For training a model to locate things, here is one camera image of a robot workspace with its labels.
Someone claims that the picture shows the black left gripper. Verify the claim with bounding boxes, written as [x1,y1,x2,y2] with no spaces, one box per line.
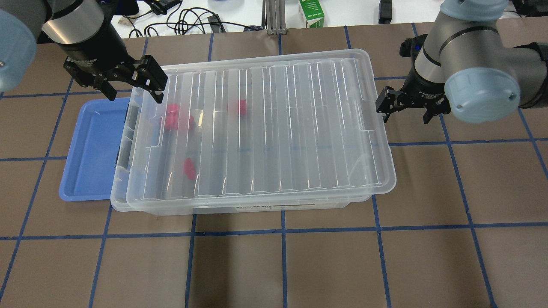
[63,26,168,104]

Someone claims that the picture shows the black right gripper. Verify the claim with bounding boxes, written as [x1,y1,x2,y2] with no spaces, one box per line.
[376,71,451,124]

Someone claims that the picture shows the clear plastic box lid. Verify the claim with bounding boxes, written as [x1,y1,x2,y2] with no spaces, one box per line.
[111,49,396,215]

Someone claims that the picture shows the red block from tray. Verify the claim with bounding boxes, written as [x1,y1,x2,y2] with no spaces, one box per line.
[183,157,198,181]

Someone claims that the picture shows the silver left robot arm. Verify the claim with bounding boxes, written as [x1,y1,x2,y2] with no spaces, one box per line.
[0,0,168,104]

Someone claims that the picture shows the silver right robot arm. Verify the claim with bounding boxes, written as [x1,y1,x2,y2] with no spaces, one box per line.
[376,0,547,124]

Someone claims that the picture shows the clear plastic storage box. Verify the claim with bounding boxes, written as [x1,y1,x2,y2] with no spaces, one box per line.
[111,85,378,215]

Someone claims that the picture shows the blue plastic tray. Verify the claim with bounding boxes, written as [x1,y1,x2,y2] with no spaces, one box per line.
[59,98,130,201]

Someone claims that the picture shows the black power adapter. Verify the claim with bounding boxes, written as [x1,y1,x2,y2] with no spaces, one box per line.
[208,14,226,33]

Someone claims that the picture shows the red block under lid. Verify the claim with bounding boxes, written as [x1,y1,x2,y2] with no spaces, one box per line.
[226,100,247,115]

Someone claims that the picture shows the green white carton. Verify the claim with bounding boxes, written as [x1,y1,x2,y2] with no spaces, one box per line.
[298,0,325,29]

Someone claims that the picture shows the aluminium frame post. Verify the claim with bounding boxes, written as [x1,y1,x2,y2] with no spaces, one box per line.
[262,0,287,36]

